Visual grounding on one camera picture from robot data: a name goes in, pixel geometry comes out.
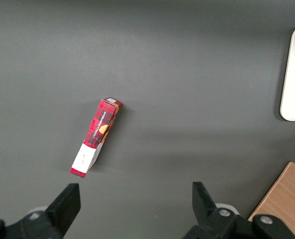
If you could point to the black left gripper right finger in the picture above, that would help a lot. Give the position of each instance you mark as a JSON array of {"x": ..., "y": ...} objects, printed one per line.
[{"x": 203, "y": 206}]

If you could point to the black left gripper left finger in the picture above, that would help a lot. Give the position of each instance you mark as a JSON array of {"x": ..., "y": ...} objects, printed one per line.
[{"x": 67, "y": 206}]

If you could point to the wooden board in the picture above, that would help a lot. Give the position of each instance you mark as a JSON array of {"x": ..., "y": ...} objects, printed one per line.
[{"x": 284, "y": 196}]

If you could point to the red plaid shortbread box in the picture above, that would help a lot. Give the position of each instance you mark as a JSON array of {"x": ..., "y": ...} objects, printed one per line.
[{"x": 100, "y": 127}]

